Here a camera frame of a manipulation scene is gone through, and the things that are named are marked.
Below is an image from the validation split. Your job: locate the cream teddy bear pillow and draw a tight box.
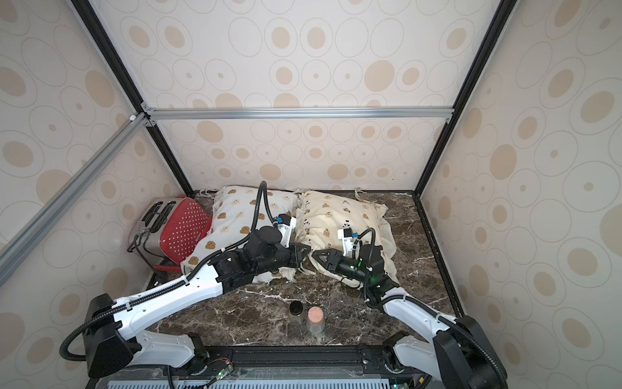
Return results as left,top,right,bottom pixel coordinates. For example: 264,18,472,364
295,191,398,284

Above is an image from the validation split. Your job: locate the white brown bear pillow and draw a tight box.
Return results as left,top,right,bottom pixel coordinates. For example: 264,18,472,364
181,186,298,275

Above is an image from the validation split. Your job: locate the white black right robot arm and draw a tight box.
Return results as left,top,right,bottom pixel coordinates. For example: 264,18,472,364
312,245,508,388

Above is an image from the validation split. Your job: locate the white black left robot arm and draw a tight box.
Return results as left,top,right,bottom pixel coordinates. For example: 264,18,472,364
59,226,311,379

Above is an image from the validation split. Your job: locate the black lid small jar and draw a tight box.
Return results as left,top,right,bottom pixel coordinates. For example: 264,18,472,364
289,301,305,324

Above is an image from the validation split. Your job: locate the pink lid clear jar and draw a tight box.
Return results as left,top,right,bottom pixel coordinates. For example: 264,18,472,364
306,306,325,336

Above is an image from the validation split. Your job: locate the red polka dot toaster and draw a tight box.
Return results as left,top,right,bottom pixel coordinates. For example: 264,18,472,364
127,195,212,272

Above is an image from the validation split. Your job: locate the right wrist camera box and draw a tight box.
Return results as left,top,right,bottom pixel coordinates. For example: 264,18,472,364
339,228,358,257

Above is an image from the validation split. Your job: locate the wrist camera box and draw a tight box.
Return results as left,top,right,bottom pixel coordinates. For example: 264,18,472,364
339,228,358,257
275,213,296,248

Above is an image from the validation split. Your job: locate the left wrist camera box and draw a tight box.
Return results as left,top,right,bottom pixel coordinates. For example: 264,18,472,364
275,213,296,248

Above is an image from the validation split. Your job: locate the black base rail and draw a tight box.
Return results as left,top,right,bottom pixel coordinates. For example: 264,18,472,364
179,345,423,378

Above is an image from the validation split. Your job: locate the black toaster power cord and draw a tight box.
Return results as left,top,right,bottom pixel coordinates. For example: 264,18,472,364
127,232,166,285

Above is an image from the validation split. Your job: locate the horizontal aluminium frame bar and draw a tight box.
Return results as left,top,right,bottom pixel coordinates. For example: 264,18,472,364
146,106,454,120

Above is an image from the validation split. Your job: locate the left diagonal aluminium frame bar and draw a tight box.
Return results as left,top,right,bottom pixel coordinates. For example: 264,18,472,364
1,113,147,284

